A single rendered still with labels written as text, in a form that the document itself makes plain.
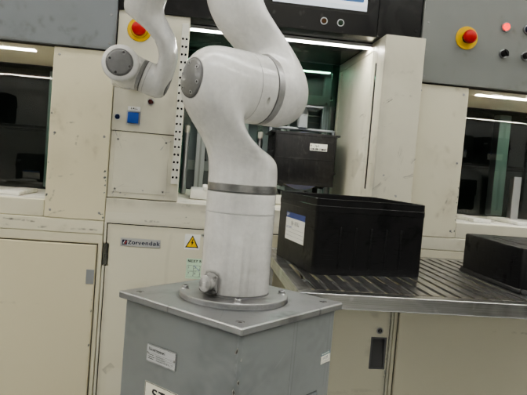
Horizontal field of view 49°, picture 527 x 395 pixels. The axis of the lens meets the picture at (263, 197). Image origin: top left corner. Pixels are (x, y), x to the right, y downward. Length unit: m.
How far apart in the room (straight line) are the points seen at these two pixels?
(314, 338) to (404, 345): 0.89
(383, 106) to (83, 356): 1.13
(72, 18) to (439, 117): 1.10
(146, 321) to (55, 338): 0.83
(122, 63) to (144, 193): 0.47
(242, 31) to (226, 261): 0.40
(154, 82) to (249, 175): 0.52
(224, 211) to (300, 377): 0.31
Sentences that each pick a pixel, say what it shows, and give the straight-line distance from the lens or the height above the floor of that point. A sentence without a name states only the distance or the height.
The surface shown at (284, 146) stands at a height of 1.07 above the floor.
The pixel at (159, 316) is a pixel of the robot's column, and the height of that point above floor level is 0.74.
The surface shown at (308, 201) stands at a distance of 1.36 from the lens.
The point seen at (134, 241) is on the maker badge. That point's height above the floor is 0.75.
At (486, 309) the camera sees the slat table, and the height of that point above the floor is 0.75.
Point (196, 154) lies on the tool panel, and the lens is 2.54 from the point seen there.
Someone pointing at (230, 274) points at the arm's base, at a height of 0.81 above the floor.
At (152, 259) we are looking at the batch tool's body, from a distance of 1.73.
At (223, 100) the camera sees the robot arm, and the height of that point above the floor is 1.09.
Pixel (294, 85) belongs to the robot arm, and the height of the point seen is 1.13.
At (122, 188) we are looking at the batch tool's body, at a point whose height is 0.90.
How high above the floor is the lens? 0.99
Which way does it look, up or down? 3 degrees down
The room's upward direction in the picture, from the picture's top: 5 degrees clockwise
